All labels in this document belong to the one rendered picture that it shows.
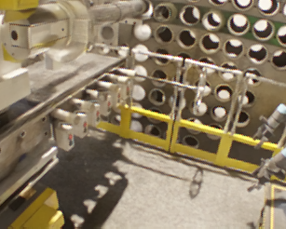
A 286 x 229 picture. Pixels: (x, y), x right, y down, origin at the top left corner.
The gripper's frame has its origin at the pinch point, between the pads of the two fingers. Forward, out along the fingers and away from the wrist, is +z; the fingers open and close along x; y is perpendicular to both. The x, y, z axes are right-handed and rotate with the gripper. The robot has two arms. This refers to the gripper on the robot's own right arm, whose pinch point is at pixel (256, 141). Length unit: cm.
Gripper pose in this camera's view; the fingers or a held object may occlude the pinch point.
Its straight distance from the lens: 178.9
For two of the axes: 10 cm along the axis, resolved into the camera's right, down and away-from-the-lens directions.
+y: 8.3, 5.5, -0.4
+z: -4.9, 7.7, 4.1
